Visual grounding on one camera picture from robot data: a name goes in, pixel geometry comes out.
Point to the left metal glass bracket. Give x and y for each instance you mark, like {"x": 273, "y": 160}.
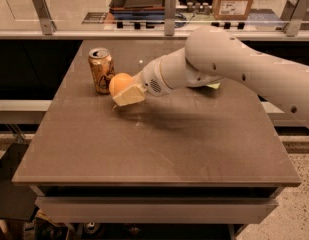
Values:
{"x": 47, "y": 25}

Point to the middle metal glass bracket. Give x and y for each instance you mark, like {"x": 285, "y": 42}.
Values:
{"x": 169, "y": 21}

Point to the green snack bag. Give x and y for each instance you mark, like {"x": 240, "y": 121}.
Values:
{"x": 214, "y": 86}

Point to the metal glass bracket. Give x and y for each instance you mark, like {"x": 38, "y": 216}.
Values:
{"x": 295, "y": 17}
{"x": 169, "y": 21}
{"x": 47, "y": 25}

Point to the right metal glass bracket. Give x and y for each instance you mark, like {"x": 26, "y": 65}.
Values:
{"x": 295, "y": 17}

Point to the orange fruit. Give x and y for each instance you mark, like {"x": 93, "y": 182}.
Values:
{"x": 119, "y": 82}

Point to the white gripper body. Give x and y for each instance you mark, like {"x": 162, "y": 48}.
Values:
{"x": 150, "y": 76}

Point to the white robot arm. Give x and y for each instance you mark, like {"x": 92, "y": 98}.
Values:
{"x": 211, "y": 54}

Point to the orange soda can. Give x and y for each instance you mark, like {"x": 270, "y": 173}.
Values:
{"x": 102, "y": 68}

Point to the cardboard box with label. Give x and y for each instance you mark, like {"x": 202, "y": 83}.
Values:
{"x": 231, "y": 9}

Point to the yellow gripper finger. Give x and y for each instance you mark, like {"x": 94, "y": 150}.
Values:
{"x": 129, "y": 95}

